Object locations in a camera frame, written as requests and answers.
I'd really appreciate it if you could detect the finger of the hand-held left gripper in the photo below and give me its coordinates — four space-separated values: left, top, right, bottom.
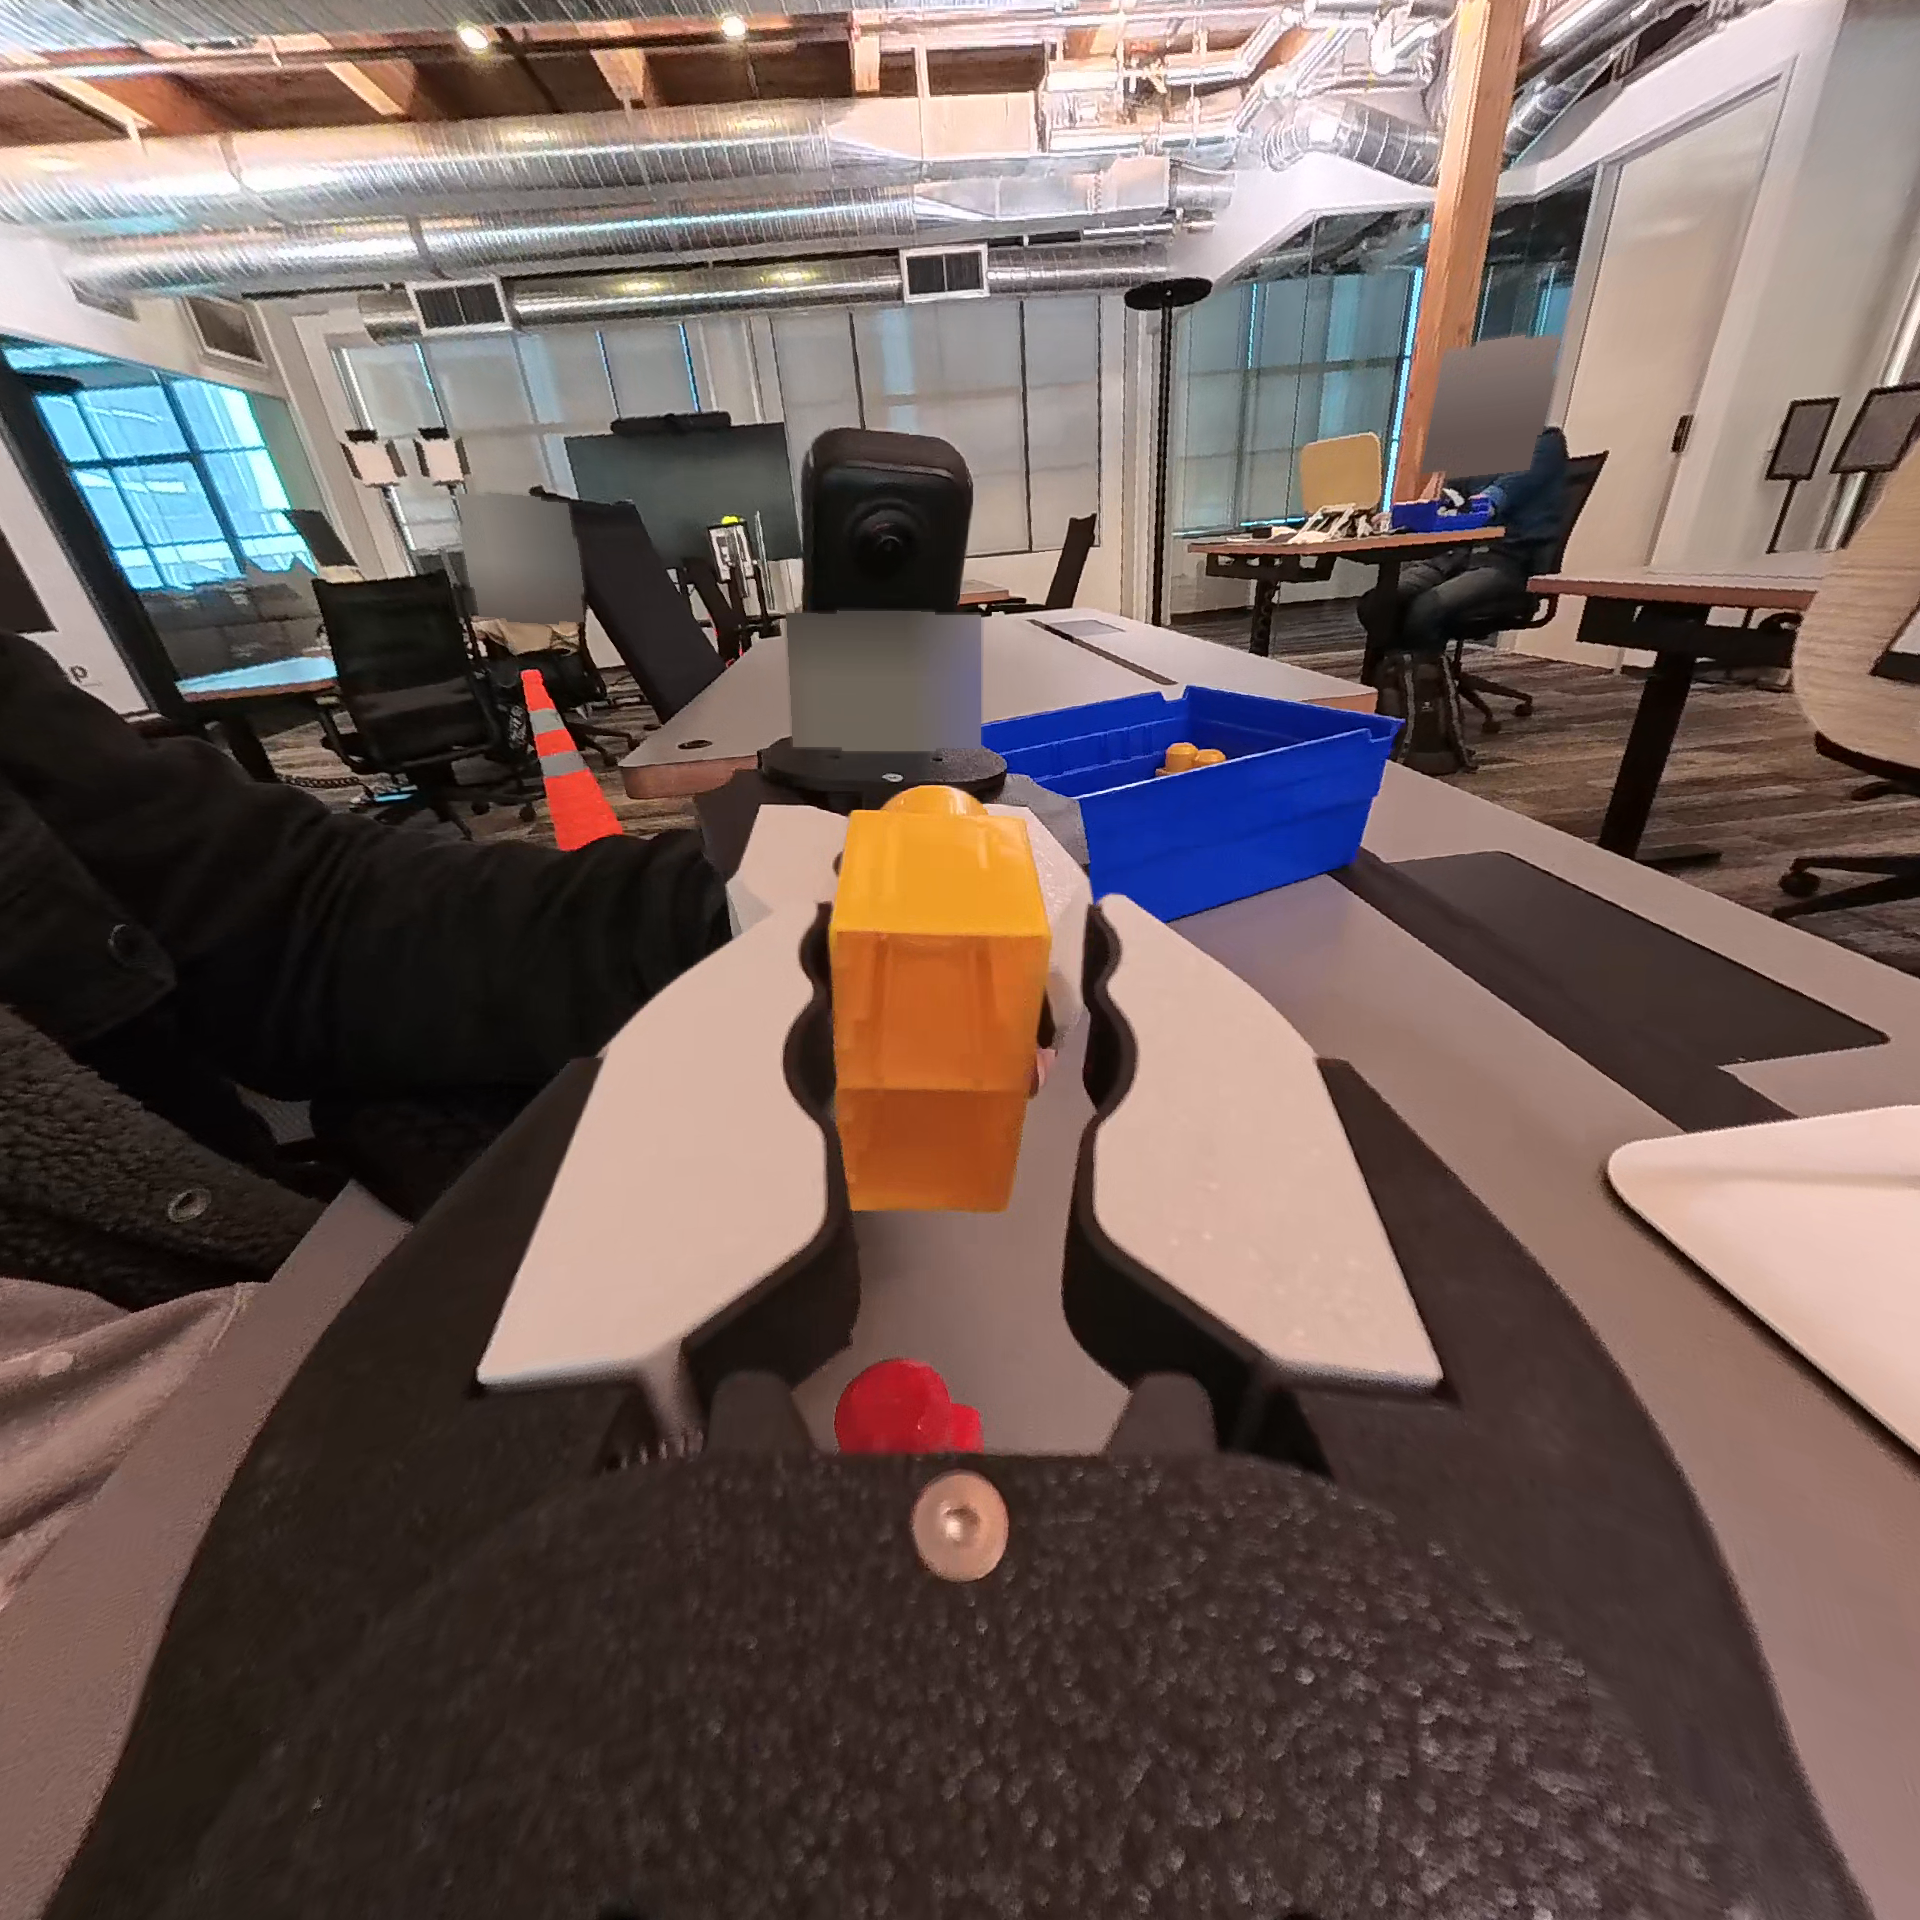
726 804 852 941
983 800 1101 941

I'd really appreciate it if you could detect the red single-stud block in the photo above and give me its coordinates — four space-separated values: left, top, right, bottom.
835 1360 987 1456

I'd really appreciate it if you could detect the blue plastic bin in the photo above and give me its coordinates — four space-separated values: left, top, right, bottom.
983 682 1408 924

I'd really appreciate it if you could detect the black floor lamp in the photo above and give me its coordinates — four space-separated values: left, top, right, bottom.
1125 276 1215 628

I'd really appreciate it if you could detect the wooden pillar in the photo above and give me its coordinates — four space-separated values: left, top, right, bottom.
1395 0 1536 495

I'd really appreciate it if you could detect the dark display screen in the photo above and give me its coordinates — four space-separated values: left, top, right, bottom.
563 421 793 568

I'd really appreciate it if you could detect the beige office chair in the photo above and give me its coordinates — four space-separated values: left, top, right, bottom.
1773 449 1920 921

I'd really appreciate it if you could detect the white document stand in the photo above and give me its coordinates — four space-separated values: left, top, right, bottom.
1607 1103 1920 1456

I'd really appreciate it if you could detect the black backpack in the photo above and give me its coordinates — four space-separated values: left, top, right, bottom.
1371 647 1470 777

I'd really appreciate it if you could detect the orange traffic cone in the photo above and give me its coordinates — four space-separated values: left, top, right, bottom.
517 666 627 855

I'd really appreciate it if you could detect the silver air duct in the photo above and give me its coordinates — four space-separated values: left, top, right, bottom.
65 238 1220 302
0 81 1185 231

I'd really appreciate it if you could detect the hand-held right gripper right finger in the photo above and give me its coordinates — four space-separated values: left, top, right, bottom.
1056 896 1445 1393

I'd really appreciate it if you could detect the black sign stand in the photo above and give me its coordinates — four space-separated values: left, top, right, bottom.
1837 384 1920 481
1769 398 1844 560

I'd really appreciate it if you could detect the grey wood-edged desk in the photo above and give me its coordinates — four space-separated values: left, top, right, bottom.
619 607 1377 800
1188 516 1508 662
1526 545 1847 873
175 656 341 781

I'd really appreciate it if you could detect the person's left forearm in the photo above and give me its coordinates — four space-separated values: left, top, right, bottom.
0 631 736 1103

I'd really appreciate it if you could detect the black leaning board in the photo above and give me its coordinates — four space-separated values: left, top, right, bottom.
532 486 724 724

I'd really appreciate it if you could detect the person's grey garment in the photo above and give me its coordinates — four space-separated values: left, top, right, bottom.
0 1276 265 1599

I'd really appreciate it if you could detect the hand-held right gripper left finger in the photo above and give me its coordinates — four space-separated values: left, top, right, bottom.
478 902 869 1444

